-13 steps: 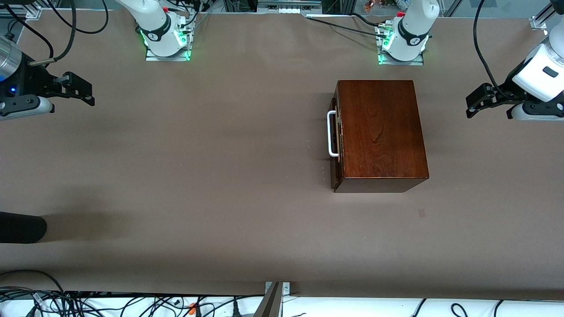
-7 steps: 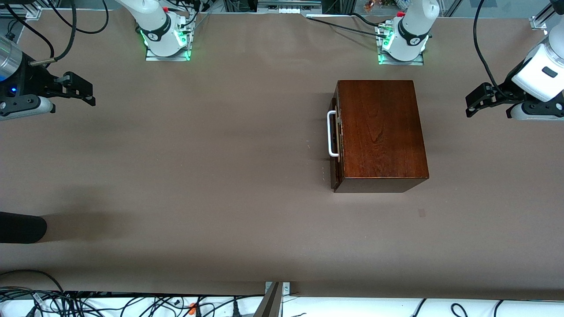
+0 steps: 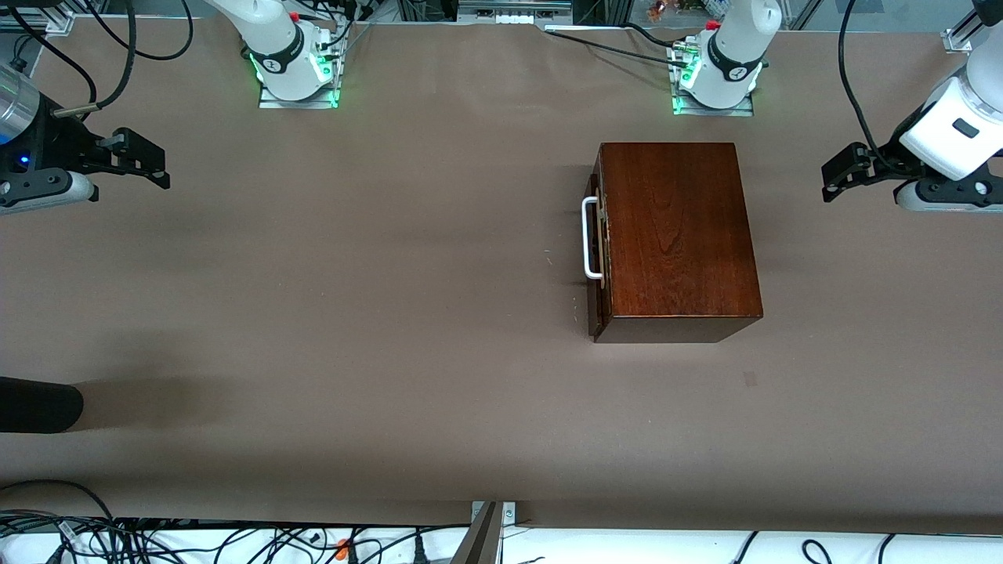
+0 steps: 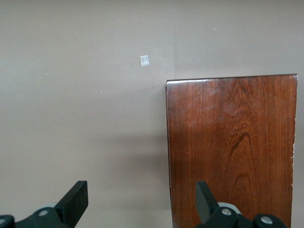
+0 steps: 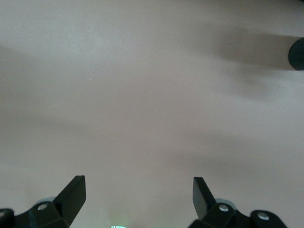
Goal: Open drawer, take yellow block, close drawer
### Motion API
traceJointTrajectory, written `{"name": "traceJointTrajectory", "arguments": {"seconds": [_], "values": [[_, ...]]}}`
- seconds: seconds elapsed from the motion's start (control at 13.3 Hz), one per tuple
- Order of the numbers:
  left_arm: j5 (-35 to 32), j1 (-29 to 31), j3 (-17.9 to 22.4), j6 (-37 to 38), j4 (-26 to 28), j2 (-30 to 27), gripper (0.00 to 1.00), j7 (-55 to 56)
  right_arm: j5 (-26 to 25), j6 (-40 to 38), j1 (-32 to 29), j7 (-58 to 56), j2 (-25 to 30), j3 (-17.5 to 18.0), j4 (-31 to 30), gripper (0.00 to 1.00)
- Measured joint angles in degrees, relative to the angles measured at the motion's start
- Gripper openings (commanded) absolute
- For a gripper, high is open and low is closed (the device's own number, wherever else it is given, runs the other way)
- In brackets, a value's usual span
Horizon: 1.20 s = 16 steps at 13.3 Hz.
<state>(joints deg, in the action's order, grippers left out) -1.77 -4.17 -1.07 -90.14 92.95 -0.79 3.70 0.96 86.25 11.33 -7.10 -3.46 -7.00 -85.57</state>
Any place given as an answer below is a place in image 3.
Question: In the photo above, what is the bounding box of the white metal drawer handle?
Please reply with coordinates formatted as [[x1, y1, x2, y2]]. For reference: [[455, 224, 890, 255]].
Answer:
[[581, 197, 606, 280]]

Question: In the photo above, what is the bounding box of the wooden drawer with brown front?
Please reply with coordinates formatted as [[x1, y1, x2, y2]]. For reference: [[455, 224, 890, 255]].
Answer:
[[588, 153, 608, 330]]

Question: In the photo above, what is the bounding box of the dark brown wooden cabinet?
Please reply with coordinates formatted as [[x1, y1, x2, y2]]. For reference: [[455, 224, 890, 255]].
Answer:
[[593, 142, 764, 344]]

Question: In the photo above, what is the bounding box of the black round-ended cylinder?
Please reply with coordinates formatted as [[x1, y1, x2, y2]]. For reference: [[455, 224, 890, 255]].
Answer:
[[0, 376, 85, 434]]

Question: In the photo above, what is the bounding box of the white power strip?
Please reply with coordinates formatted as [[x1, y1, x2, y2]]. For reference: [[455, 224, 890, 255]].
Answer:
[[458, 0, 573, 26]]

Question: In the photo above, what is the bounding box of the grey slanted beam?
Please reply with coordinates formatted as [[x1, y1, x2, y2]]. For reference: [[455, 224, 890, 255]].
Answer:
[[451, 501, 502, 564]]

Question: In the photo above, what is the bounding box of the thin black sensor cable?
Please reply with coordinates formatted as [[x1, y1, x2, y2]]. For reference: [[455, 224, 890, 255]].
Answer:
[[8, 8, 99, 107]]

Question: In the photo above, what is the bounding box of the black hanging cable loop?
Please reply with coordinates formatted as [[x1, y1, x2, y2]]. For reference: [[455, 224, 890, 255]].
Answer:
[[82, 0, 194, 62]]

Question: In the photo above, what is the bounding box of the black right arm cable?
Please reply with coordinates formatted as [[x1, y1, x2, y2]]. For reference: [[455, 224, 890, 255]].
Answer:
[[51, 0, 138, 118]]

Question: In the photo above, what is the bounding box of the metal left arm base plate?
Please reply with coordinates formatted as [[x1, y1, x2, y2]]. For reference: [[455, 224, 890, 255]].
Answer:
[[672, 92, 755, 118]]

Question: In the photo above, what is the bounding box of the aluminium frame profile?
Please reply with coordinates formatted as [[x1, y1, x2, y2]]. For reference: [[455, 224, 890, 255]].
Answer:
[[0, 9, 75, 34], [944, 0, 1003, 54]]

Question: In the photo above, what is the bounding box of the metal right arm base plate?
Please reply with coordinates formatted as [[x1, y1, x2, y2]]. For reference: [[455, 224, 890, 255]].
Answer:
[[259, 78, 340, 110]]

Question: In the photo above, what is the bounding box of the black cable on table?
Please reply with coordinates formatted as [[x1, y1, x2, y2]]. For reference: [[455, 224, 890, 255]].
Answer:
[[545, 30, 686, 68]]

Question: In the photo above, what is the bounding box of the black cable tangle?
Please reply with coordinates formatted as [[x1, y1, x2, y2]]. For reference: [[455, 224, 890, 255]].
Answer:
[[0, 479, 471, 564]]

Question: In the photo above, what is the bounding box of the silver metal bracket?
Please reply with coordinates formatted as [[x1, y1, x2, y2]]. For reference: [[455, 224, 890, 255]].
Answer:
[[470, 501, 516, 527]]

